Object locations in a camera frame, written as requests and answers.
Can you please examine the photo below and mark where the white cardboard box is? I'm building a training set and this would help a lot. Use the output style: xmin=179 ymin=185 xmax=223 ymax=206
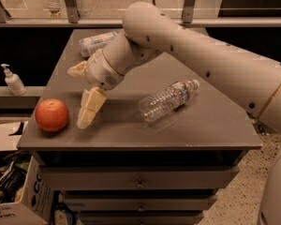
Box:
xmin=0 ymin=122 xmax=53 ymax=225

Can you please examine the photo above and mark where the clear plastic water bottle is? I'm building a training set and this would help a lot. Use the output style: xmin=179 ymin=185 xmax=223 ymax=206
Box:
xmin=139 ymin=80 xmax=200 ymax=123

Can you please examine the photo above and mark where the grey drawer cabinet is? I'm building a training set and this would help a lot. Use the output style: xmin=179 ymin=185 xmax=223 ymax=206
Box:
xmin=18 ymin=30 xmax=261 ymax=225

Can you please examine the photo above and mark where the white labelled bottle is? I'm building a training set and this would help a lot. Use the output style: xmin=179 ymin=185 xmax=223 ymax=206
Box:
xmin=79 ymin=31 xmax=118 ymax=57

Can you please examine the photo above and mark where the metal railing frame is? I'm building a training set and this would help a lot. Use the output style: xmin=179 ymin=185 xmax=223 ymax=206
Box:
xmin=0 ymin=0 xmax=281 ymax=27

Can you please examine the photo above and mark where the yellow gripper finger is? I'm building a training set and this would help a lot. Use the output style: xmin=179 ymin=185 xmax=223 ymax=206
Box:
xmin=77 ymin=87 xmax=106 ymax=129
xmin=67 ymin=61 xmax=87 ymax=77

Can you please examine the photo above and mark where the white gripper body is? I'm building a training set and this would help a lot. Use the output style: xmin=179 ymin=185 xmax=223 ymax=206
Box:
xmin=84 ymin=49 xmax=124 ymax=90

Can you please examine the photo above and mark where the red apple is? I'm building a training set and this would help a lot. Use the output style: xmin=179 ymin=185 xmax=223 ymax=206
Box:
xmin=35 ymin=98 xmax=69 ymax=132

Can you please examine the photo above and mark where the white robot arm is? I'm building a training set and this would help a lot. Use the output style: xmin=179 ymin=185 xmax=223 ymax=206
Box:
xmin=67 ymin=2 xmax=281 ymax=225

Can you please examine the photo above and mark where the white pump dispenser bottle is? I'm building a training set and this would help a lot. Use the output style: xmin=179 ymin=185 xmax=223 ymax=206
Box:
xmin=1 ymin=64 xmax=26 ymax=96

